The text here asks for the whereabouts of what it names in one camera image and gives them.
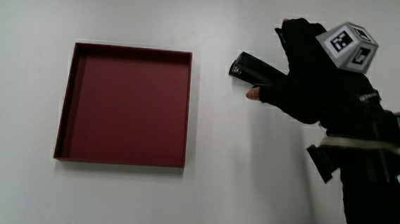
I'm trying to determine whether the person's right hand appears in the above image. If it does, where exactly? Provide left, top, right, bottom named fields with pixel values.
left=244, top=14, right=391, bottom=135

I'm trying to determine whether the black stapler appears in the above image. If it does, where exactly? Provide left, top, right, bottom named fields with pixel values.
left=227, top=50, right=289, bottom=87

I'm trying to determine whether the person's right forearm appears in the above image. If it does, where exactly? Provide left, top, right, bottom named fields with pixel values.
left=301, top=104, right=400, bottom=224

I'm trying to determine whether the white desk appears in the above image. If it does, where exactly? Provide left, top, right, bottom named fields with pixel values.
left=0, top=0, right=400, bottom=224

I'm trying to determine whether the dark red square tray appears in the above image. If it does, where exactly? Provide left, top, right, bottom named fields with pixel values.
left=53, top=40, right=194, bottom=170

